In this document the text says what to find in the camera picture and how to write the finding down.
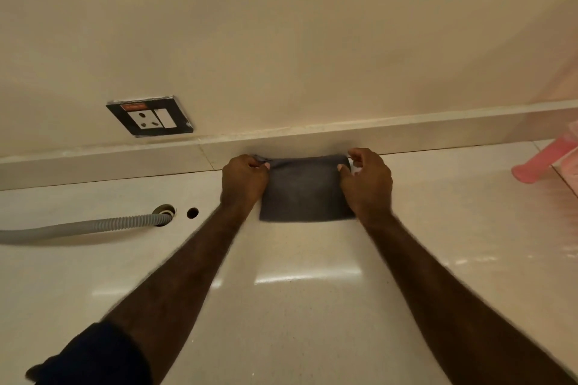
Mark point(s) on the person's right hand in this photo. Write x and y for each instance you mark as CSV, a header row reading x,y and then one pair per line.
x,y
368,186

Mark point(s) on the person's left hand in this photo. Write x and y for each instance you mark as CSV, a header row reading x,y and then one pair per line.
x,y
244,184

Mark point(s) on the grey cloth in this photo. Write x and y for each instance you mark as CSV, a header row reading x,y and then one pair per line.
x,y
305,190

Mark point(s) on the person's right forearm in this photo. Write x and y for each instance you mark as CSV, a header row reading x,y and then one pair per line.
x,y
451,303

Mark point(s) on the person's left forearm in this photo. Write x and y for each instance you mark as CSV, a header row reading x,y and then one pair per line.
x,y
180,290

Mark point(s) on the white countertop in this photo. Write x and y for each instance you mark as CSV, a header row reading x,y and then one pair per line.
x,y
316,308

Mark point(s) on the person's dark left sleeve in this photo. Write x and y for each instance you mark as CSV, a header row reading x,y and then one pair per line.
x,y
95,360

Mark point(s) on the cream backsplash strip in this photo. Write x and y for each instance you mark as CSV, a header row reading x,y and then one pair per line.
x,y
113,159

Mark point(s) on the pink plastic rack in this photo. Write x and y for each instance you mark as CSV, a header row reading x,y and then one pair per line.
x,y
546,161

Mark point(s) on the black framed wall socket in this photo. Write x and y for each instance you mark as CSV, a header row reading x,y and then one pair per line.
x,y
150,116

